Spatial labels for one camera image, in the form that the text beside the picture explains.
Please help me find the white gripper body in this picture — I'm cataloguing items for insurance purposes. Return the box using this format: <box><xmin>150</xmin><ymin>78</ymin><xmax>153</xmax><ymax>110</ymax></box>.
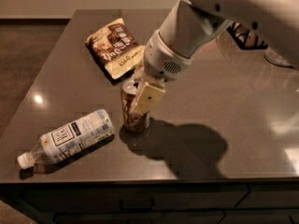
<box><xmin>143</xmin><ymin>30</ymin><xmax>192</xmax><ymax>81</ymax></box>

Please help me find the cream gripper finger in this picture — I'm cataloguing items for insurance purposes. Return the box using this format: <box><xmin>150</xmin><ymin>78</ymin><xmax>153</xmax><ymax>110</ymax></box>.
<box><xmin>133</xmin><ymin>61</ymin><xmax>146</xmax><ymax>80</ymax></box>
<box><xmin>129</xmin><ymin>81</ymin><xmax>165</xmax><ymax>114</ymax></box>

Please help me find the orange soda can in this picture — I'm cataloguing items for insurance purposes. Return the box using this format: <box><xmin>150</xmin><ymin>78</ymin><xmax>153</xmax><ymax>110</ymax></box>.
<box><xmin>121</xmin><ymin>78</ymin><xmax>150</xmax><ymax>133</ymax></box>

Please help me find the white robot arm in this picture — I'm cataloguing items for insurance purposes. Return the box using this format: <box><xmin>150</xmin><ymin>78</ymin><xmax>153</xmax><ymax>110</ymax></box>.
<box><xmin>129</xmin><ymin>0</ymin><xmax>299</xmax><ymax>116</ymax></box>

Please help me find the blue label plastic bottle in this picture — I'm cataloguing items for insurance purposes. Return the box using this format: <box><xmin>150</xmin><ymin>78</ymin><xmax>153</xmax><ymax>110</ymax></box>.
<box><xmin>17</xmin><ymin>109</ymin><xmax>114</xmax><ymax>169</ymax></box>

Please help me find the brown white chip bag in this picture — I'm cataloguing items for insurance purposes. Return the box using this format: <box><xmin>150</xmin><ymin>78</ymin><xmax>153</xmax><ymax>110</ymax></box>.
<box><xmin>85</xmin><ymin>18</ymin><xmax>145</xmax><ymax>79</ymax></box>

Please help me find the dark cabinet drawer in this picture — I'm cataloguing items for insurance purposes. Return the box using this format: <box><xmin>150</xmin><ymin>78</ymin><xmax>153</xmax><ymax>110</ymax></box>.
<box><xmin>23</xmin><ymin>185</ymin><xmax>248</xmax><ymax>214</ymax></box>

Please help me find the black wire basket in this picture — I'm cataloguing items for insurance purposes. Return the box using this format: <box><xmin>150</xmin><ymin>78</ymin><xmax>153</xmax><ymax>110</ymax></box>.
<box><xmin>227</xmin><ymin>22</ymin><xmax>268</xmax><ymax>49</ymax></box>

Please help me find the black drawer handle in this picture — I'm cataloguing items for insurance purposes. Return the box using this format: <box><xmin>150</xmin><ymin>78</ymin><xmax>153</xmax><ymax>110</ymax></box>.
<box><xmin>120</xmin><ymin>197</ymin><xmax>154</xmax><ymax>212</ymax></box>

